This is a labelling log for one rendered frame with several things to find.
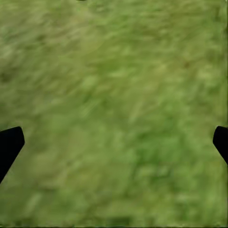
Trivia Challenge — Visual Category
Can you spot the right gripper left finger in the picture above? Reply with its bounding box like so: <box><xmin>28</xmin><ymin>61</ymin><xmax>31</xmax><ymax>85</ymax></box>
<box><xmin>0</xmin><ymin>126</ymin><xmax>25</xmax><ymax>184</ymax></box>

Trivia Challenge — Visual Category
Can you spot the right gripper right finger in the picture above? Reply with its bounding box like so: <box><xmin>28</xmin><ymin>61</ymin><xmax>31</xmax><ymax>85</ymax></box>
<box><xmin>213</xmin><ymin>126</ymin><xmax>228</xmax><ymax>165</ymax></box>

